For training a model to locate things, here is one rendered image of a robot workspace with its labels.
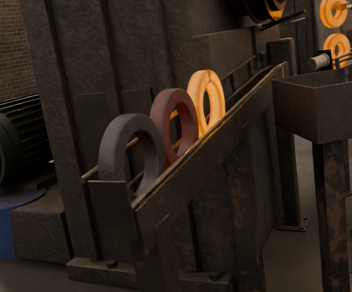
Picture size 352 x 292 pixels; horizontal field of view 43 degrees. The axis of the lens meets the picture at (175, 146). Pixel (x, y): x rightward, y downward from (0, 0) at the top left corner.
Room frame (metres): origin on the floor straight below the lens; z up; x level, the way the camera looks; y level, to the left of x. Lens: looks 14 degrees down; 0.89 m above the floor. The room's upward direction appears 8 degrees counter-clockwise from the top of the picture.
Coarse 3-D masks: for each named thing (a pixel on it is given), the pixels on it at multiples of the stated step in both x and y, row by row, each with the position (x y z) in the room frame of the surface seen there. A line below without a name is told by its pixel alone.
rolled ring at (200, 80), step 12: (204, 72) 1.07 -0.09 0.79; (192, 84) 1.05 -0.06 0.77; (204, 84) 1.06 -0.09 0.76; (216, 84) 1.13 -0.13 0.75; (192, 96) 1.03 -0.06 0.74; (216, 96) 1.15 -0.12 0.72; (216, 108) 1.15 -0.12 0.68; (204, 120) 1.03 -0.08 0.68; (216, 120) 1.13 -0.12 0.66; (204, 132) 1.03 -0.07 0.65
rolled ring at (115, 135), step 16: (112, 128) 0.74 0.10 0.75; (128, 128) 0.75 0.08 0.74; (144, 128) 0.79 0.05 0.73; (112, 144) 0.71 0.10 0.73; (144, 144) 0.83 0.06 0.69; (160, 144) 0.84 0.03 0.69; (112, 160) 0.70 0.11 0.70; (144, 160) 0.84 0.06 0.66; (160, 160) 0.83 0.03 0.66; (112, 176) 0.69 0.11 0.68; (144, 176) 0.82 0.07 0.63
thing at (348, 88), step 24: (336, 72) 1.31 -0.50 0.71; (288, 96) 1.17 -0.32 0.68; (312, 96) 1.03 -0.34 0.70; (336, 96) 1.03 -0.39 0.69; (288, 120) 1.18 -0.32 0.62; (312, 120) 1.04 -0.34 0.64; (336, 120) 1.03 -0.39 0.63; (336, 144) 1.16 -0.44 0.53; (336, 168) 1.16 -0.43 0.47; (336, 192) 1.16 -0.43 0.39; (336, 216) 1.16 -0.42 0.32; (336, 240) 1.16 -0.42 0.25; (336, 264) 1.16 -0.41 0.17; (336, 288) 1.16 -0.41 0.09
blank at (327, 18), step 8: (328, 0) 2.05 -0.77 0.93; (336, 0) 2.07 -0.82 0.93; (344, 0) 2.10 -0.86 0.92; (320, 8) 2.06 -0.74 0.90; (328, 8) 2.05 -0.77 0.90; (320, 16) 2.06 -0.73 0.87; (328, 16) 2.05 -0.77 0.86; (336, 16) 2.09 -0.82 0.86; (344, 16) 2.10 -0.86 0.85; (328, 24) 2.06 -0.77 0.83; (336, 24) 2.07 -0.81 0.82
